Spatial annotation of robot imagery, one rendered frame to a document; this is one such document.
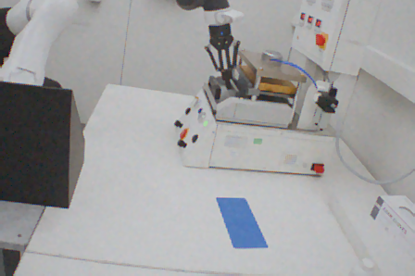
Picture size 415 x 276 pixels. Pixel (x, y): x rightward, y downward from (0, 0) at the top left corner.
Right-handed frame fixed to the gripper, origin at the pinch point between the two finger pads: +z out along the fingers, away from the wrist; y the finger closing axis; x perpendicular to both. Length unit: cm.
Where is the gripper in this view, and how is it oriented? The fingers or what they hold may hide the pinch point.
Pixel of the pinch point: (227, 79)
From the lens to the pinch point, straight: 136.0
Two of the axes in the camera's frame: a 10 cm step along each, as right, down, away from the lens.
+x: 1.4, 4.2, -9.0
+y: -9.8, 2.0, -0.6
